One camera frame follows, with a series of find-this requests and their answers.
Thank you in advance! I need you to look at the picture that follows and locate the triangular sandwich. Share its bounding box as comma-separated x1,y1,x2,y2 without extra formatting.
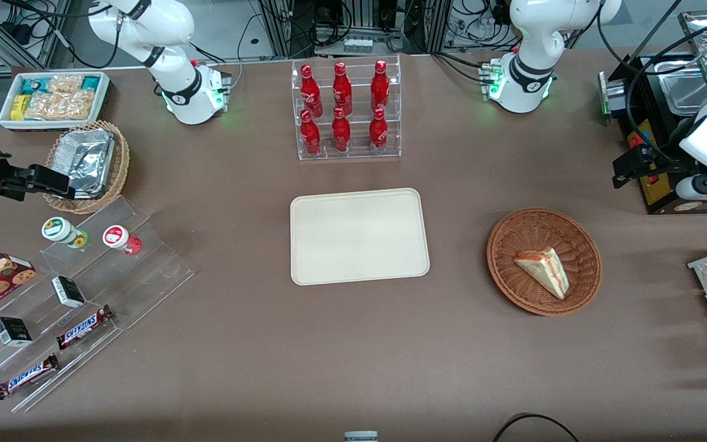
514,247,571,300

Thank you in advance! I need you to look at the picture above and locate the light wicker basket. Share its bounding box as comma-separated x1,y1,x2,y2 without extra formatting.
43,120,131,215

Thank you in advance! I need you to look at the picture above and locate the round brown wicker basket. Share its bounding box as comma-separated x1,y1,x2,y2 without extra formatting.
486,207,603,317

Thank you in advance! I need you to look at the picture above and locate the beige plastic tray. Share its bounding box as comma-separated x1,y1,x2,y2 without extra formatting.
290,187,431,287

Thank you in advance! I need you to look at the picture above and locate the black food warmer machine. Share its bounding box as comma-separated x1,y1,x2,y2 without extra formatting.
598,10,707,215

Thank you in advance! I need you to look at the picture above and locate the aluminium foil container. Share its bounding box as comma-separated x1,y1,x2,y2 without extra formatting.
52,128,116,200

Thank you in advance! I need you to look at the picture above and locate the green lid cup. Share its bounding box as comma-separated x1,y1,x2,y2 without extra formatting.
41,217,89,249

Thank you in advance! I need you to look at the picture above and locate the steel warmer pan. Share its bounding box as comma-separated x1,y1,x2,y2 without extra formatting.
659,72,707,115

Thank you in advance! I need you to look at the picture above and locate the large clear cracker bag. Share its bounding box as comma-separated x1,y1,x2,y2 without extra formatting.
25,90,95,121

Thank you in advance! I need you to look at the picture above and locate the red lid cup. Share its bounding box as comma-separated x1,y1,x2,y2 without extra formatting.
102,225,143,256

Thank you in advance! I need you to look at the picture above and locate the white rectangular snack bin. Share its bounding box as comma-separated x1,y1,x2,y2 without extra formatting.
0,71,111,131

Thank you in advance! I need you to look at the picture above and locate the small clear cracker bag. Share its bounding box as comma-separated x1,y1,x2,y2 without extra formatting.
46,74,85,95

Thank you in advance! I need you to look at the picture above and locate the small black box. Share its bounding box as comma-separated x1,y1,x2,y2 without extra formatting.
51,276,87,309
0,316,34,348

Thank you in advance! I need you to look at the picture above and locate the clear acrylic step display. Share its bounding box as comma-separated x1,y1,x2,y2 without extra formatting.
0,196,195,413

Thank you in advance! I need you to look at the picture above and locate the snickers bar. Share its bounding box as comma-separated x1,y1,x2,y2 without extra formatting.
0,354,60,401
56,304,115,351

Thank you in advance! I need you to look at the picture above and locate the red cola bottle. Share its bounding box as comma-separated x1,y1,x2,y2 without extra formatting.
331,107,352,153
368,107,390,154
299,64,324,118
299,109,323,156
370,60,391,113
332,61,354,116

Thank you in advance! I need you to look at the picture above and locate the clear acrylic bottle rack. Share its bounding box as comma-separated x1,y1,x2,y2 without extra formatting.
292,55,402,162

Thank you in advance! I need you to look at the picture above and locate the black cable loop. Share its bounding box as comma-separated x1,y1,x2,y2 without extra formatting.
491,413,582,442

